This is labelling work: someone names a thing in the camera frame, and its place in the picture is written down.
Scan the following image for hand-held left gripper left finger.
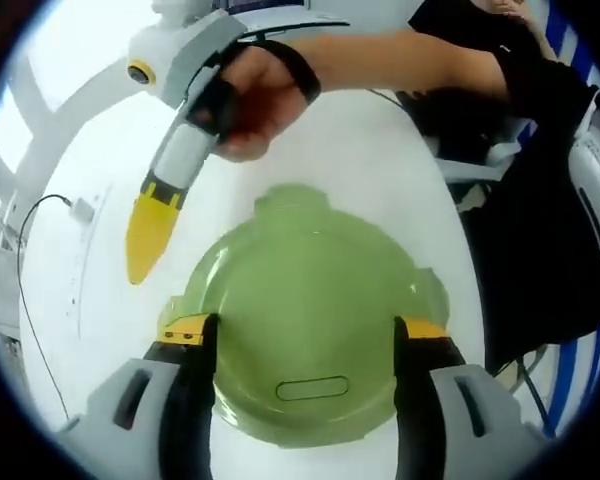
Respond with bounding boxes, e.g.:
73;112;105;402
54;312;220;480

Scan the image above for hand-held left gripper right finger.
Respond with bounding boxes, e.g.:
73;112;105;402
393;315;551;480

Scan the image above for green container lid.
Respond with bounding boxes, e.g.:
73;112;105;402
160;183;451;450

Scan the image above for white tabletop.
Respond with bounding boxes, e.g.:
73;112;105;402
17;84;486;480

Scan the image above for person's right hand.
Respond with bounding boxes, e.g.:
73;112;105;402
213;47;316;164

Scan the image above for white charger adapter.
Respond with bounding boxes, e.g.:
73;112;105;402
68;197;97;224

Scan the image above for person's dark clothing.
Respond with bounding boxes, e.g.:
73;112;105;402
407;0;600;371

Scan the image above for white worn device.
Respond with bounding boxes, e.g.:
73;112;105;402
567;89;600;274

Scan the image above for blue grey cable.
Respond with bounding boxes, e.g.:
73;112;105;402
499;344;556;436

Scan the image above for black wrist strap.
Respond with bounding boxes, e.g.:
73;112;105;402
249;39;324;106

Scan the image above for thin dark charger cable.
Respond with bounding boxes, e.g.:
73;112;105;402
15;193;74;421

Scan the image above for white harness strap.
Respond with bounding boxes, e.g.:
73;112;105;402
439;139;521;182

